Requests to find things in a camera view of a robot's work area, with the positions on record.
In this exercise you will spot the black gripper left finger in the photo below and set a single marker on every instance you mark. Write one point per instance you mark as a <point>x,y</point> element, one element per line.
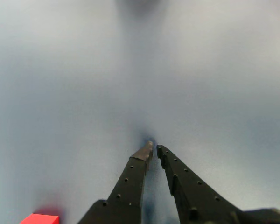
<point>126,191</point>

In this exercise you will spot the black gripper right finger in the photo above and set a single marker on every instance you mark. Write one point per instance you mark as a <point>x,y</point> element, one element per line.
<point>196,198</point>

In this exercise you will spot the red cube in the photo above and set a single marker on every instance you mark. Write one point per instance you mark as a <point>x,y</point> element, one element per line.
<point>40,219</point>

